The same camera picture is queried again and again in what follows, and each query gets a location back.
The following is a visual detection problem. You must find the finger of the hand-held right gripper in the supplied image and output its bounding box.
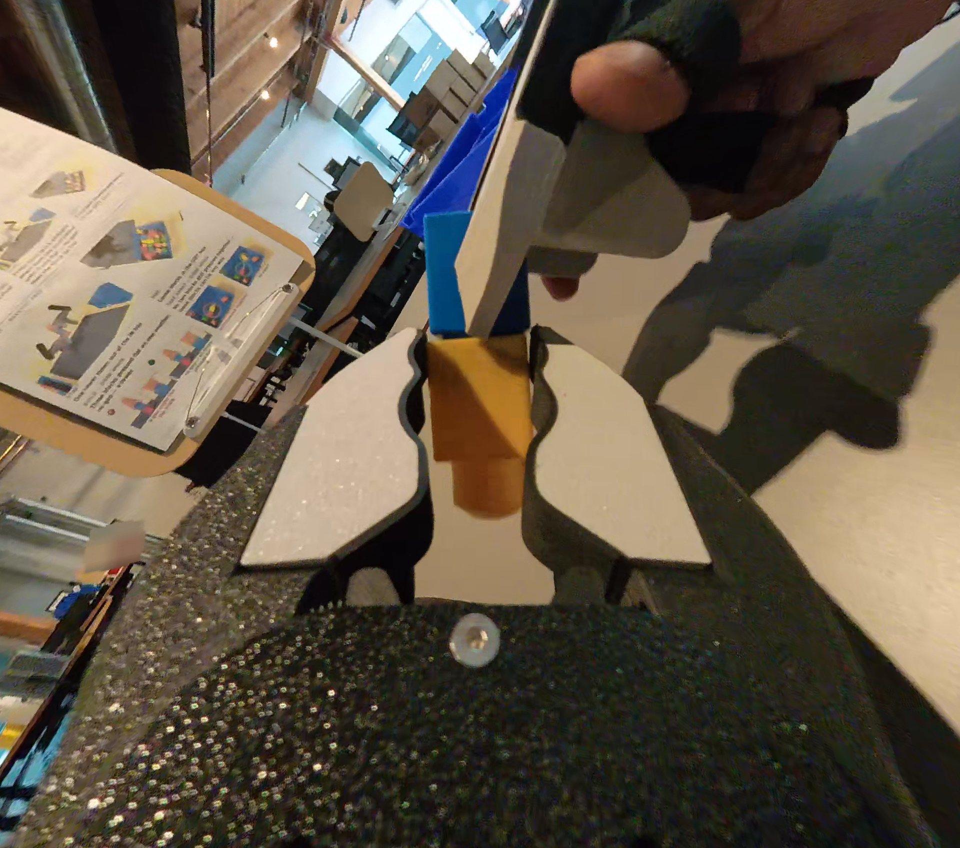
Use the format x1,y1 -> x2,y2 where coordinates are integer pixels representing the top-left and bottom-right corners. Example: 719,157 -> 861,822
452,0 -> 573,339

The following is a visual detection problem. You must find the instruction sheet on clipboard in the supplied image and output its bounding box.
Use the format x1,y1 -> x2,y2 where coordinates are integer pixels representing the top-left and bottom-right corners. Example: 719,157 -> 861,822
0,105 -> 318,479

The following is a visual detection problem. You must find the person's right hand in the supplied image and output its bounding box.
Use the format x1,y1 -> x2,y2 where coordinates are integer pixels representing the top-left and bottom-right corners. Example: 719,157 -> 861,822
540,0 -> 960,303

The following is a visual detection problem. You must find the yellow mega block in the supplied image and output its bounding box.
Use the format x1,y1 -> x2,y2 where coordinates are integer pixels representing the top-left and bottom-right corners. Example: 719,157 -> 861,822
426,336 -> 535,519

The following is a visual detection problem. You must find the printed instruction sheet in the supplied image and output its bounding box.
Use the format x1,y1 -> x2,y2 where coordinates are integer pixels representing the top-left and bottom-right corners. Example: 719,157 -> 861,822
0,107 -> 303,453

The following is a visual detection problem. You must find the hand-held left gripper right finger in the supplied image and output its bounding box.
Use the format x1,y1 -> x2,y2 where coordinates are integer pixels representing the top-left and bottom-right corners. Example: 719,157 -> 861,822
521,325 -> 714,605

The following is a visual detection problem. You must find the blue mega block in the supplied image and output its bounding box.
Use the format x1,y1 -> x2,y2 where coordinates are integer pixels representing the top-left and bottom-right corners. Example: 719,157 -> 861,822
422,212 -> 535,341

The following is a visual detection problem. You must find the tan rounded board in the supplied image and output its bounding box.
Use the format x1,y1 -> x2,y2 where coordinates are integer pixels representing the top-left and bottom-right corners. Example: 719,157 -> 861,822
333,161 -> 396,243

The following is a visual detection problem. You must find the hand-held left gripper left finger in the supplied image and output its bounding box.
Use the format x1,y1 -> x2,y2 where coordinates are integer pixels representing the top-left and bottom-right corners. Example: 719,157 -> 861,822
238,327 -> 436,605

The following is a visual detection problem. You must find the stack of cardboard boxes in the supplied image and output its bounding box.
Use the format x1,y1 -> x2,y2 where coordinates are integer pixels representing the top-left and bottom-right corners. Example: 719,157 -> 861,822
405,47 -> 498,148

